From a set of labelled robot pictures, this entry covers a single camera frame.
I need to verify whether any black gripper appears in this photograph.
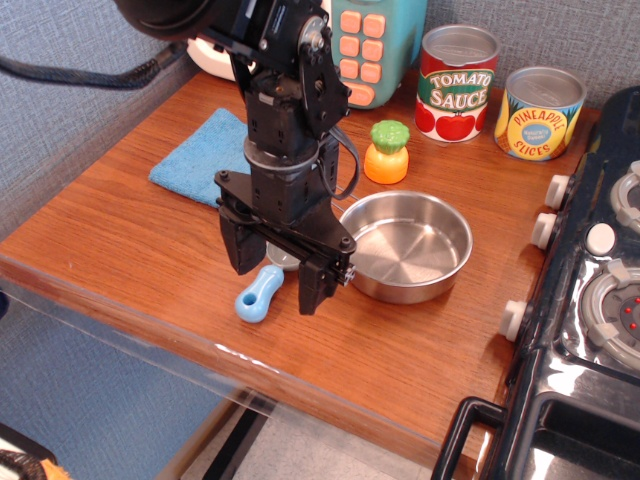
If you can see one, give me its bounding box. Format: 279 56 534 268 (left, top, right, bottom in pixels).
215 133 361 315

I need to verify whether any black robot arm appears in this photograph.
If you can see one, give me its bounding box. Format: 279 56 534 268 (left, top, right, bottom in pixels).
118 1 356 315

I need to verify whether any blue cloth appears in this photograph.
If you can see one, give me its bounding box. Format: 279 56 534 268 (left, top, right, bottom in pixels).
148 109 250 208

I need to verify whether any stainless steel bowl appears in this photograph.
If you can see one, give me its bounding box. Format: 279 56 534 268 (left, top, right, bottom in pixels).
340 190 474 305

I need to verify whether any orange toy carrot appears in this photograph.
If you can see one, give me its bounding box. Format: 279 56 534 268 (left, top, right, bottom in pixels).
364 120 410 185

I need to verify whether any white toy appliance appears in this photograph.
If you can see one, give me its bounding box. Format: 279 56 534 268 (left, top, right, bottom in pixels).
187 38 235 81

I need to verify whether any teal toy microwave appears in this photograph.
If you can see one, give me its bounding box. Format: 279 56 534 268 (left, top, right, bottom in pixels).
328 0 428 109

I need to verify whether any tomato sauce can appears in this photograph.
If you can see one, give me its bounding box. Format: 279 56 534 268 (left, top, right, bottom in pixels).
415 24 501 143

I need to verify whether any pineapple slices can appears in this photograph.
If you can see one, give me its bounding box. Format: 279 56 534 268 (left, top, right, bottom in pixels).
494 66 587 162

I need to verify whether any black toy stove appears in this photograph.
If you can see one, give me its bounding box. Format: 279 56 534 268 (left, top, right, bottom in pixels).
432 87 639 479

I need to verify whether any blue handled spoon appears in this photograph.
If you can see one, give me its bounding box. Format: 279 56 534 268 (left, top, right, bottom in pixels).
235 243 300 324

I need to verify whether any black sleeved cable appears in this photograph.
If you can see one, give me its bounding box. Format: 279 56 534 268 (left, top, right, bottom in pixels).
0 42 188 91

